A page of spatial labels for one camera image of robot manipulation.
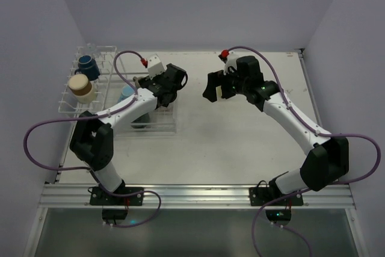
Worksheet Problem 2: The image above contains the light blue mug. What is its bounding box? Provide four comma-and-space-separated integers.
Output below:
117, 85, 135, 103

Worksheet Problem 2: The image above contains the pale yellow mug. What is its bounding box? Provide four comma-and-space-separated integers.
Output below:
216, 86, 224, 99

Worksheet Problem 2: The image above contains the dark teal wave mug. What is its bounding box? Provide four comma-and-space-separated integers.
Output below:
131, 113, 150, 129

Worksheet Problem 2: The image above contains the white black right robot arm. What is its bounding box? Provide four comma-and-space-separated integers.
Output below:
203, 52, 349, 199

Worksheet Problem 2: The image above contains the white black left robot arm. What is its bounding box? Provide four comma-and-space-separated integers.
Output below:
69, 64, 188, 193

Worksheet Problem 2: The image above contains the grey small cup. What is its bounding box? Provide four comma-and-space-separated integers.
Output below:
133, 76, 149, 88

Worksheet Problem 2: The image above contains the dark blue mug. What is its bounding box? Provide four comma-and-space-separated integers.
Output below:
74, 55, 100, 81

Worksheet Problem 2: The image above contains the clear glass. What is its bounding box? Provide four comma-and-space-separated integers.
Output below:
85, 43, 99, 57

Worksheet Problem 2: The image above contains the cream brown mug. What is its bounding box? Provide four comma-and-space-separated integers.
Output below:
68, 74, 97, 104

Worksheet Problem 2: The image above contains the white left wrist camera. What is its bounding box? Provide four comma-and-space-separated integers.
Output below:
147, 54, 165, 79

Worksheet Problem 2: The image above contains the white wire dish rack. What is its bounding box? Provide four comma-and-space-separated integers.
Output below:
103, 72, 177, 137

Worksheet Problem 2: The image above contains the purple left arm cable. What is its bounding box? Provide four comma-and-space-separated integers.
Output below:
23, 51, 147, 176

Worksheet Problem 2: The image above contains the white wire plate rack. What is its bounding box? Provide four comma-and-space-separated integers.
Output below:
58, 43, 126, 117

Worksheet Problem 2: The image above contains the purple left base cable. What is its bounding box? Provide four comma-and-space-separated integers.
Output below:
87, 169, 162, 228

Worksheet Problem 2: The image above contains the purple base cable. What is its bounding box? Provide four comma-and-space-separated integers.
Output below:
251, 187, 313, 257
87, 169, 162, 228

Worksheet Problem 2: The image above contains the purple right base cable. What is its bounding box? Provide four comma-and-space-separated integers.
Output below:
251, 187, 313, 257

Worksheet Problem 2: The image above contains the aluminium mounting rail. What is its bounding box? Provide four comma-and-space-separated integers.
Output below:
38, 184, 355, 209

